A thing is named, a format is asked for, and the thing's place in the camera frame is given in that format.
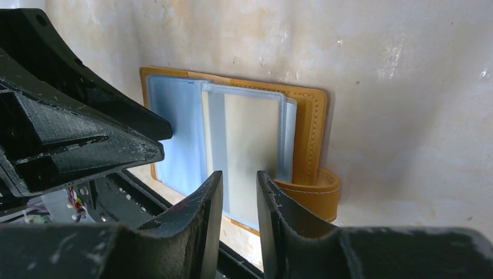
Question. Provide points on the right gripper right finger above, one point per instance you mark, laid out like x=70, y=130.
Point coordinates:
x=296, y=243

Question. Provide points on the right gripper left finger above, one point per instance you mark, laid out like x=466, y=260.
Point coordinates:
x=182, y=242

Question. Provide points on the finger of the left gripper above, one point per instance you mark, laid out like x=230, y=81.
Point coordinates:
x=28, y=36
x=50, y=141

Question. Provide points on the tan leather card holder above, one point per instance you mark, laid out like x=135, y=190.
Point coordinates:
x=315, y=188

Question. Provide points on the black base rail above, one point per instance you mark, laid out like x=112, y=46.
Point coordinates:
x=122, y=197

